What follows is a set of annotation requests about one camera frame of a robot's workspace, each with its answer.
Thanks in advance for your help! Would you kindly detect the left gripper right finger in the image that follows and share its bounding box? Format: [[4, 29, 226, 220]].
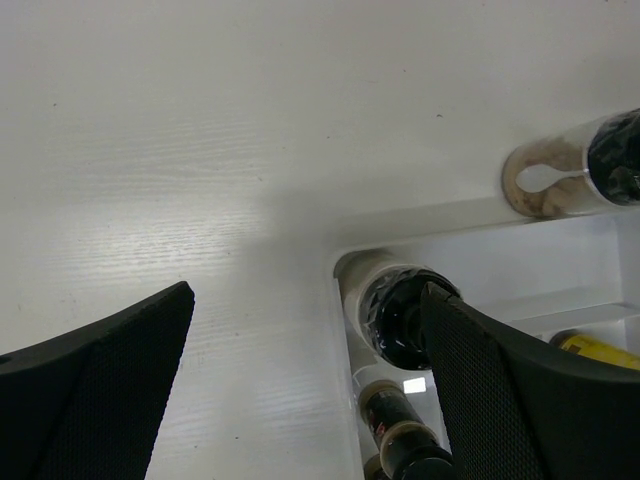
[[421, 283, 639, 479]]

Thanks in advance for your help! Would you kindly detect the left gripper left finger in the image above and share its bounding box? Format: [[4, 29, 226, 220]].
[[1, 282, 195, 479]]

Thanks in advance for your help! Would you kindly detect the tall gold-banded bottle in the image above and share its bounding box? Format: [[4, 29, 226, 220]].
[[549, 329, 639, 370]]

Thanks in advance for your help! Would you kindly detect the small dark spice jar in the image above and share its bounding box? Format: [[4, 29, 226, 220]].
[[358, 380, 453, 478]]

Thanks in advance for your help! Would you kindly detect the white-filled jar black cap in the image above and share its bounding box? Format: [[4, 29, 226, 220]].
[[335, 250, 461, 371]]

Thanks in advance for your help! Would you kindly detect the white plastic organizer tray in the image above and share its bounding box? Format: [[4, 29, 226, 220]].
[[328, 199, 639, 479]]

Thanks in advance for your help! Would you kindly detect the brown-filled jar black cap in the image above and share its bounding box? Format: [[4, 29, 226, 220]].
[[501, 109, 639, 219]]

